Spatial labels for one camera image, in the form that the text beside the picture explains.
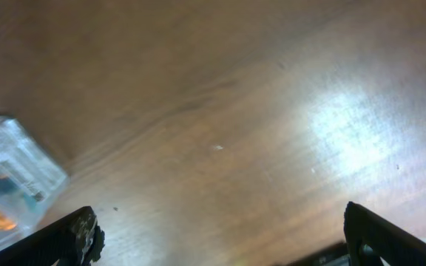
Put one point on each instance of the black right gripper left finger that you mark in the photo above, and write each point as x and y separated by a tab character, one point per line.
74	240

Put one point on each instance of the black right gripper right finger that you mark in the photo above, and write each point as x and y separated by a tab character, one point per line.
372	240

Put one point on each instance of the clear plastic container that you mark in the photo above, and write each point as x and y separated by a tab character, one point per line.
30	181

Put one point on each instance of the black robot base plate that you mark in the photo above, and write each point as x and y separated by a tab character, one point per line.
334	255

